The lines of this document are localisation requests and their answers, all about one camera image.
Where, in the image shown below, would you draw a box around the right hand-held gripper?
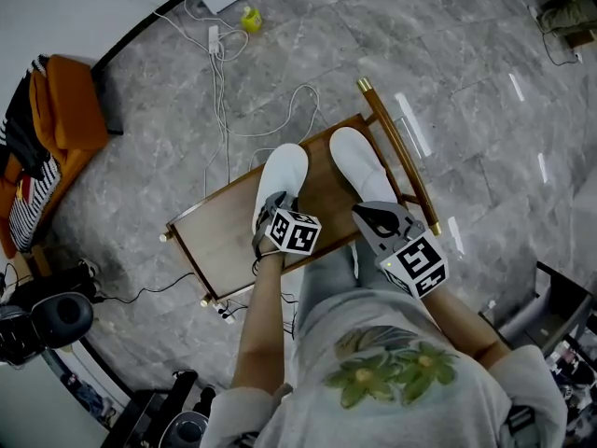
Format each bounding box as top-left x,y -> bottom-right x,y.
351,201 -> 450,301

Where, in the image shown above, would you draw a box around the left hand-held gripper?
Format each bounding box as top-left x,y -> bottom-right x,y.
251,191 -> 323,257

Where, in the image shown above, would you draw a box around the white slipper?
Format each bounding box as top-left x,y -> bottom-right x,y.
328,126 -> 399,205
251,143 -> 311,238

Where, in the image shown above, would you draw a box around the person's right forearm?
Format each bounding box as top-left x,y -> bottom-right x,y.
419,281 -> 513,371

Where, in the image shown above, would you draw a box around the person's left forearm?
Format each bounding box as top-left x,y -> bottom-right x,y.
229,245 -> 300,391

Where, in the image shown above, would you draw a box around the wooden low table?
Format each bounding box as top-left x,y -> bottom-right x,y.
158,77 -> 443,309

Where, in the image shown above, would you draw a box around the grey trousers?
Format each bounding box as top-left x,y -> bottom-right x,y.
295,240 -> 390,312

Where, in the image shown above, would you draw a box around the white socket strip with plugs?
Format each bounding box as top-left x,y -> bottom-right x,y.
211,299 -> 238,326

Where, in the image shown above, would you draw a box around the flower print grey shirt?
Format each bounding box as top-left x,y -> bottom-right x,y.
199,290 -> 569,448

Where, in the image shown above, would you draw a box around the yellow cup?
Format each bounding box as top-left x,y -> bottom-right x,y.
240,6 -> 263,35

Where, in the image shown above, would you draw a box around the black side table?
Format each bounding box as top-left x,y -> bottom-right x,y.
479,259 -> 597,359

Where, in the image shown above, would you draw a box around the orange sofa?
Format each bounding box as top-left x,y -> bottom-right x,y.
0,53 -> 111,261

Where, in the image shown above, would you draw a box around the black white striped cloth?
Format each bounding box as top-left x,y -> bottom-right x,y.
0,54 -> 63,254

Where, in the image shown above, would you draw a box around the olive green bag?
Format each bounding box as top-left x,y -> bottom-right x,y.
535,0 -> 597,37

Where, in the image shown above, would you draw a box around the white cable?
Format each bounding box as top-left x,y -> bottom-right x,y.
152,0 -> 323,198

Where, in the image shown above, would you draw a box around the thin black cable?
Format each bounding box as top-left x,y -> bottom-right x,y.
539,29 -> 585,68

